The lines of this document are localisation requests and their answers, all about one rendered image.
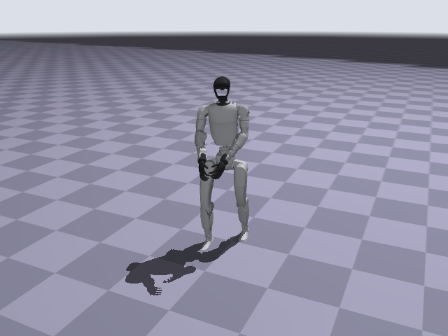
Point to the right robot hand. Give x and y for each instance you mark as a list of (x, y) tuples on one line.
[(202, 165)]

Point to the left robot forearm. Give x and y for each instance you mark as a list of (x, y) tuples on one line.
[(235, 146)]

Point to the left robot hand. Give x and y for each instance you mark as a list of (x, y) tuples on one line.
[(220, 167)]

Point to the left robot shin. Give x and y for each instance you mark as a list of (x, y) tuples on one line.
[(243, 213)]

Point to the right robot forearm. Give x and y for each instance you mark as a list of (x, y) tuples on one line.
[(200, 144)]

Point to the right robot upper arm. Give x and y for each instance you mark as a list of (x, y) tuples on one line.
[(201, 120)]

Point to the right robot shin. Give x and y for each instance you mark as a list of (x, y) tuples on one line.
[(207, 222)]

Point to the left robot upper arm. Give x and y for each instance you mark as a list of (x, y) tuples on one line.
[(243, 111)]

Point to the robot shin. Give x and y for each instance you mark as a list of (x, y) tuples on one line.
[(207, 222), (243, 213)]

